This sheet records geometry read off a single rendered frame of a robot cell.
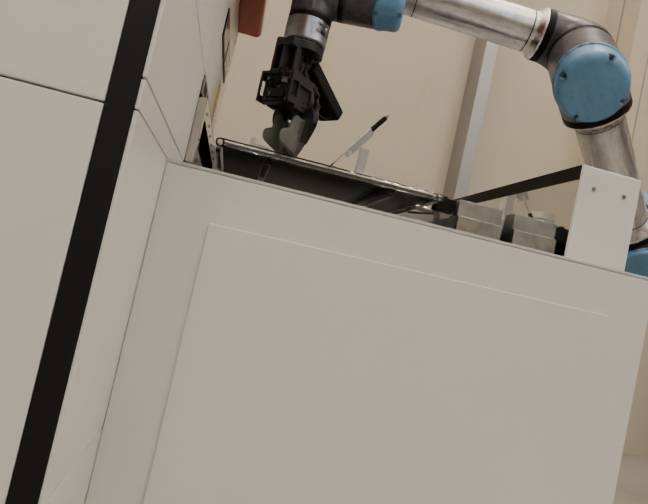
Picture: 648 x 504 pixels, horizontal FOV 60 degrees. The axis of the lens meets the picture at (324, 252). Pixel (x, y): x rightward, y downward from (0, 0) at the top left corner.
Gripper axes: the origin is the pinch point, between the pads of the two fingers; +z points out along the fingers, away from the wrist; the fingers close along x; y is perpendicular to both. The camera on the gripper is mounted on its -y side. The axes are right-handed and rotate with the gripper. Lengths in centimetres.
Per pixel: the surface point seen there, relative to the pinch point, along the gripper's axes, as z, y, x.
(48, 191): 17, 53, 23
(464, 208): 1.9, -13.8, 28.4
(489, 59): -127, -227, -57
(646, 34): -177, -306, 10
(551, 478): 36, -1, 51
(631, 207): -1, -12, 53
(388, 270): 15.9, 16.3, 32.4
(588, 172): -3.7, -6.7, 47.6
